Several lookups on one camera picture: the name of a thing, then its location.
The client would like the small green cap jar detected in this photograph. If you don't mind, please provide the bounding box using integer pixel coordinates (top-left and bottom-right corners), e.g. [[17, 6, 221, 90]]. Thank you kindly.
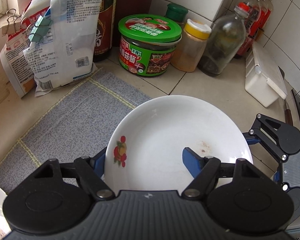
[[165, 3, 189, 27]]

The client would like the green lid sauce jar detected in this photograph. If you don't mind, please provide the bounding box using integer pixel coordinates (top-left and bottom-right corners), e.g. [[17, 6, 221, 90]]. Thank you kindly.
[[118, 14, 182, 77]]

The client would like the white blue clipped bag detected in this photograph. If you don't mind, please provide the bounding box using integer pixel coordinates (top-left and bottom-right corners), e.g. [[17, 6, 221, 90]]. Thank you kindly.
[[23, 0, 102, 96]]

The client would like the red white clipped bag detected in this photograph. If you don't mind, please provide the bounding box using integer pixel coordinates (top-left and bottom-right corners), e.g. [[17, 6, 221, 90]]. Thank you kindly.
[[0, 0, 50, 98]]

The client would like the glass bottle red cap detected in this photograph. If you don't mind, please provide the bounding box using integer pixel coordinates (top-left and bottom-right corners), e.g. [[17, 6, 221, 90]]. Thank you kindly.
[[197, 2, 249, 76]]

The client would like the red label oil bottle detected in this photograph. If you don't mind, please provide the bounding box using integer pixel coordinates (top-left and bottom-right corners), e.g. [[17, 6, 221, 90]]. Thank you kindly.
[[234, 0, 274, 59]]

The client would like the white plastic seasoning box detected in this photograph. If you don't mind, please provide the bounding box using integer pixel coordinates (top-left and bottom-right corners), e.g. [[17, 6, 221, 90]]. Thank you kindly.
[[245, 42, 287, 108]]

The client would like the yellow cap spice jar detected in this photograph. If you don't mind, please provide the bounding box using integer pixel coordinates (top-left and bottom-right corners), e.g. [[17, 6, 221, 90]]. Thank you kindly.
[[171, 18, 212, 72]]

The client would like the dark soy sauce bottle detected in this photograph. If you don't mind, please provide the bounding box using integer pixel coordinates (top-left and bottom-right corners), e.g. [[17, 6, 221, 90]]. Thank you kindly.
[[93, 0, 116, 62]]

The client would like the grey teal checked towel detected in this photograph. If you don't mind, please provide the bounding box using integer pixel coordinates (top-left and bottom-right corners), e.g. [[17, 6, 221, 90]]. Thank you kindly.
[[0, 70, 150, 193]]

